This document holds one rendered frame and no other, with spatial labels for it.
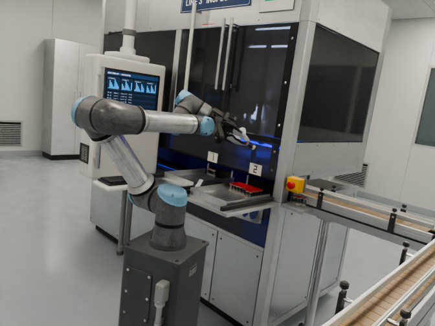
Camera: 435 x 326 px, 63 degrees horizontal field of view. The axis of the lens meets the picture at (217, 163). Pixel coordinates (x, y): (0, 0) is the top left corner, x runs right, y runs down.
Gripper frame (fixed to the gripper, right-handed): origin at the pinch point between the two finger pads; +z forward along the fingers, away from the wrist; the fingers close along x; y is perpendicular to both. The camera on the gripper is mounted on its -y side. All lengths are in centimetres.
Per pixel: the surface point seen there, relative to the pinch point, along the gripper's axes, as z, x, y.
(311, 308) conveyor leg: 84, 58, -16
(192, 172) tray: -7, 71, 35
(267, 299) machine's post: 64, 71, -18
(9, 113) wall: -285, 414, 251
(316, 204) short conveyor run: 52, 19, 13
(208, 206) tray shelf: 3.3, 32.1, -14.7
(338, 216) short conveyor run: 62, 12, 7
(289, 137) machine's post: 21.3, 3.9, 28.3
